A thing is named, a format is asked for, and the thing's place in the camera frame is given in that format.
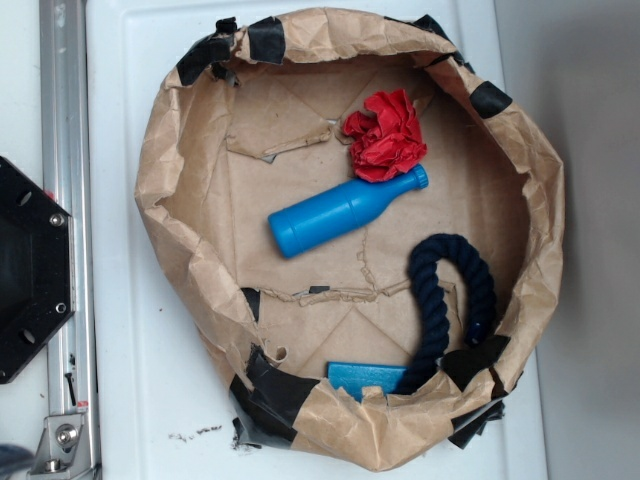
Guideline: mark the aluminium extrusion rail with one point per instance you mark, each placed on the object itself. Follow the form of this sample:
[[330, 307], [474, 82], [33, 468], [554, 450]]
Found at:
[[71, 353]]

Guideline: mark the metal corner bracket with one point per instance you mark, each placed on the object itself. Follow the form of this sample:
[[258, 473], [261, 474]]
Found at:
[[63, 451]]

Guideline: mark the blue plastic bottle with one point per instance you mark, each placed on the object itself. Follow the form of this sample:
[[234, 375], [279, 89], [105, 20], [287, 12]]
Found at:
[[338, 211]]

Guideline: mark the white tray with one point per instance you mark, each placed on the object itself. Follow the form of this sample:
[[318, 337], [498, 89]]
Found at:
[[164, 413]]

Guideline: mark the brown paper bag bin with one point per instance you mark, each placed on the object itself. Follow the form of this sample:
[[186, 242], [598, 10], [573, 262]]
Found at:
[[250, 122]]

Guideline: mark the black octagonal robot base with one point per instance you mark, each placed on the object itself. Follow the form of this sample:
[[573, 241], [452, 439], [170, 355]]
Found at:
[[36, 280]]

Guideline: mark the crumpled red paper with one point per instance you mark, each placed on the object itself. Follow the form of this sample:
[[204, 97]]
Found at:
[[387, 142]]

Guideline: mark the blue rectangular block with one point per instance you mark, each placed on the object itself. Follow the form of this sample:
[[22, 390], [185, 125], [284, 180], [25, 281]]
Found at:
[[354, 377]]

